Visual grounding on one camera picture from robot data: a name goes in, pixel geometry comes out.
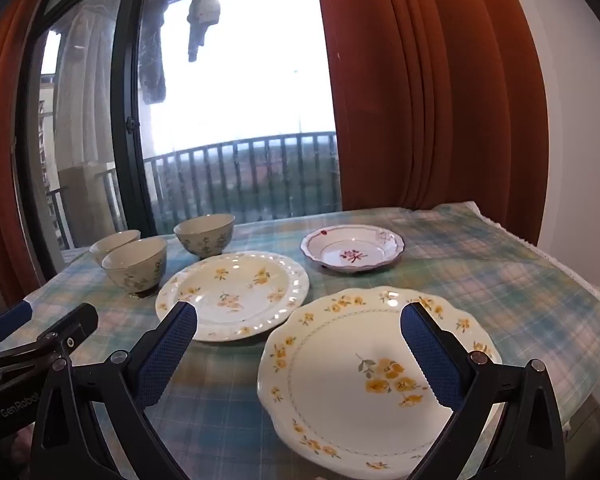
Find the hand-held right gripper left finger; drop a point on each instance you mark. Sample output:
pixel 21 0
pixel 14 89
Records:
pixel 167 355

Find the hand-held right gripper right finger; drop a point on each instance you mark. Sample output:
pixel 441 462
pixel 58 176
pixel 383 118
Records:
pixel 430 355

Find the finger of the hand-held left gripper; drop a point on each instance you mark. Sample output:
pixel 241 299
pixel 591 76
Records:
pixel 10 321
pixel 75 325

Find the floral ceramic bowl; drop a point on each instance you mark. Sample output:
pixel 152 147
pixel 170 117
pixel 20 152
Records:
pixel 205 241
pixel 135 270
pixel 111 241

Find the scalloped yellow floral plate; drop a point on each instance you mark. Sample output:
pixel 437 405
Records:
pixel 340 360

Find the lace-rim yellow floral plate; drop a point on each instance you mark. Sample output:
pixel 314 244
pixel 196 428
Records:
pixel 240 285

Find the red pattern white plate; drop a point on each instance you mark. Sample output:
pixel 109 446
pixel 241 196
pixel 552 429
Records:
pixel 352 251

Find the plaid tablecloth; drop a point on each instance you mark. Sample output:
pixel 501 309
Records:
pixel 505 280

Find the orange curtain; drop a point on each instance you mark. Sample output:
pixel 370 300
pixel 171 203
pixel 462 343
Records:
pixel 0 160
pixel 420 85

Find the balcony railing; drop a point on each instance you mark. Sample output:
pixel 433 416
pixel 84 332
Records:
pixel 240 175

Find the white hanging garment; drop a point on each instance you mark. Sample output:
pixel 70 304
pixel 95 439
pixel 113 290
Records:
pixel 85 85

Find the dark hanging garment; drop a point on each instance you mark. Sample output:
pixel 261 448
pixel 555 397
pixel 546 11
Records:
pixel 152 70

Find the grey hanging garment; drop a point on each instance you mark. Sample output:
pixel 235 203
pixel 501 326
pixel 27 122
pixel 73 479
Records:
pixel 202 10

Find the black window frame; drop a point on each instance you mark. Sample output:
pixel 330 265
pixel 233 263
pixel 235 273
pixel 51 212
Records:
pixel 127 160

